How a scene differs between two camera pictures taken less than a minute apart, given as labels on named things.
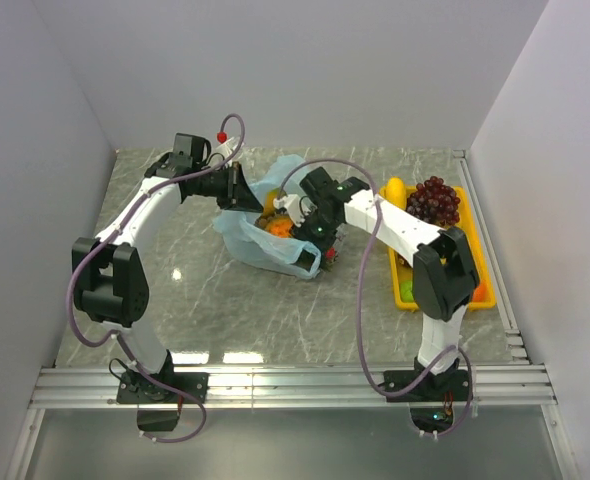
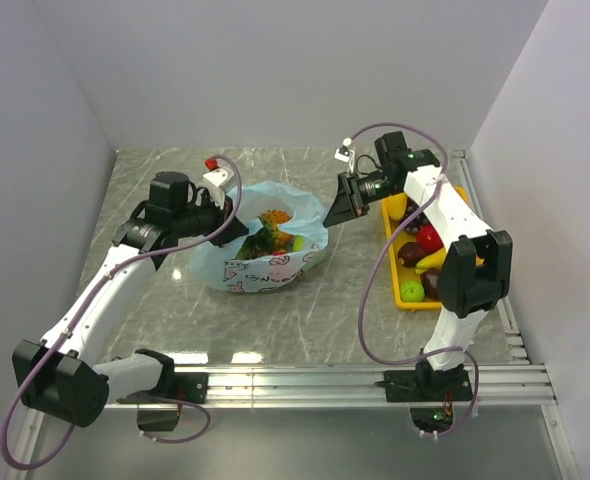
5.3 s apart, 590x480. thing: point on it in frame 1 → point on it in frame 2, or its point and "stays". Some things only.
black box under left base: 157,420 stays
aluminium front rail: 295,387 stays
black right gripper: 304,233 → 348,203
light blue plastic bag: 244,233 → 218,266
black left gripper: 238,196 → 233,231
